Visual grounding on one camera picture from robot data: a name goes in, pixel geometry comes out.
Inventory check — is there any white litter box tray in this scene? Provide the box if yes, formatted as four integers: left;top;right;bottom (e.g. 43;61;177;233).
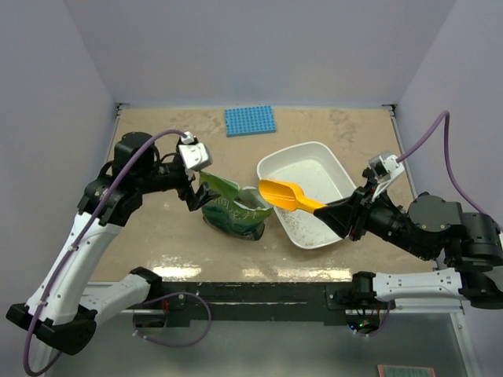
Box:
256;141;356;250

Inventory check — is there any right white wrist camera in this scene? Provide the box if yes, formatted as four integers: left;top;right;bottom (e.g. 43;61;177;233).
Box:
362;151;405;202

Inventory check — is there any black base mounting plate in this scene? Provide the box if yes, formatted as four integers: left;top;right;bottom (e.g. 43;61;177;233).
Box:
131;280;398;329

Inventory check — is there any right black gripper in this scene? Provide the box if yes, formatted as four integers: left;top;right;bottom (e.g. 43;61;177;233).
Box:
312;176;430;258

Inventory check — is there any green litter bag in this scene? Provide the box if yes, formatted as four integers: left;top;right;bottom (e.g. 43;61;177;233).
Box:
199;171;273;241

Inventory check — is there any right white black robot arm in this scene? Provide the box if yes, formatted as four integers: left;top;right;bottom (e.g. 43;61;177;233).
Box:
314;188;502;309

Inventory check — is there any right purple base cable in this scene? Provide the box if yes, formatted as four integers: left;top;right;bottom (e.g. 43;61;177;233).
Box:
353;298;394;339

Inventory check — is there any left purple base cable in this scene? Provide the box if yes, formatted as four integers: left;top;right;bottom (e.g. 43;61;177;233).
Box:
132;292;213;348

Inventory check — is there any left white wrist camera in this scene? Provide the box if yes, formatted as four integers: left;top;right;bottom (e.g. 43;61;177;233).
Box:
177;131;213;171

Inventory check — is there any blue studded plate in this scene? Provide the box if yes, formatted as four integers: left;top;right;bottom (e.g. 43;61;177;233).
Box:
224;106;277;137

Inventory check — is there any pink green board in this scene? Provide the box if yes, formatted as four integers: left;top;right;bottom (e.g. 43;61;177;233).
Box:
377;364;435;377

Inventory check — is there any orange plastic scoop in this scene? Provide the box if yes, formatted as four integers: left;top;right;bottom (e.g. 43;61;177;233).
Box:
258;179;326;214

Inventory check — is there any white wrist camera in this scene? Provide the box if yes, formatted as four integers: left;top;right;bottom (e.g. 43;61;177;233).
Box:
177;131;213;171
362;151;405;202

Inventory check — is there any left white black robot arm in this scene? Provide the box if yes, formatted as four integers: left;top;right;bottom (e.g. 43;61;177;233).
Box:
6;131;217;355

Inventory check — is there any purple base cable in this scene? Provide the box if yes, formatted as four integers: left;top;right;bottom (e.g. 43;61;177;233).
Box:
353;298;394;339
132;292;213;348

